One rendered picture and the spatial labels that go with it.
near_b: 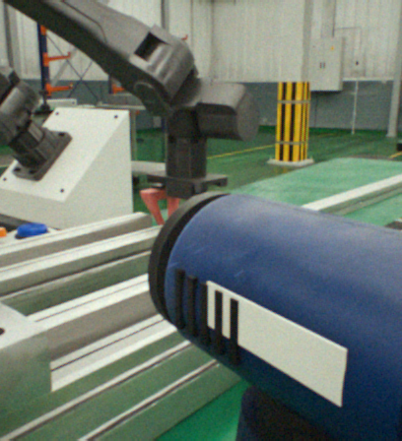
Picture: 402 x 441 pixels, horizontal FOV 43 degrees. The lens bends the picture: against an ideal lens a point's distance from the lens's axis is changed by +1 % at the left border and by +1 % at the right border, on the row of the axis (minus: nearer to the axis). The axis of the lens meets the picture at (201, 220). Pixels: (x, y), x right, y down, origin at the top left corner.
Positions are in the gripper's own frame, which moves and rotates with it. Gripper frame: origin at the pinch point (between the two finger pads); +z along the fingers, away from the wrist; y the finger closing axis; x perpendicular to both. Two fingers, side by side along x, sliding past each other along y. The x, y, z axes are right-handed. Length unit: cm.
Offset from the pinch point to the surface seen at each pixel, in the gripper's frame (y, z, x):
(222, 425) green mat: 26.1, 4.5, -23.9
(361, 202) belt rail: 2, 4, 54
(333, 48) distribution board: -510, -96, 1016
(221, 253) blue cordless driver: 38, -16, -39
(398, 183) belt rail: 3, 2, 73
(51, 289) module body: 4.5, -1.0, -24.8
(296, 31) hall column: -319, -86, 547
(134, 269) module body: 4.7, -0.2, -14.0
